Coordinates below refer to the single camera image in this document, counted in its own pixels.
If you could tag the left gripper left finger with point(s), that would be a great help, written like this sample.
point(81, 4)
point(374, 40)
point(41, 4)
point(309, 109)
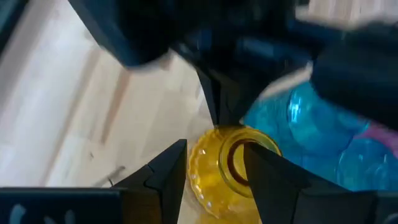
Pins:
point(161, 186)

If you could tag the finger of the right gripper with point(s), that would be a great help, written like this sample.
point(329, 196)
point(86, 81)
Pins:
point(224, 99)

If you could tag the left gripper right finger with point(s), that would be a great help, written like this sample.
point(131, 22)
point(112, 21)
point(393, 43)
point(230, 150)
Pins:
point(273, 186)

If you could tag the yellow barrel glass vase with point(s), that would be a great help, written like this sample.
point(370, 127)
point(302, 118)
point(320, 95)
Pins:
point(211, 174)

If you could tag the teal square glass vase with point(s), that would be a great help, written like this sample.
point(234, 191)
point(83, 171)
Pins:
point(280, 124)

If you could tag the tall pink glass vase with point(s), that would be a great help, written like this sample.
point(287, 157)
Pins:
point(382, 133)

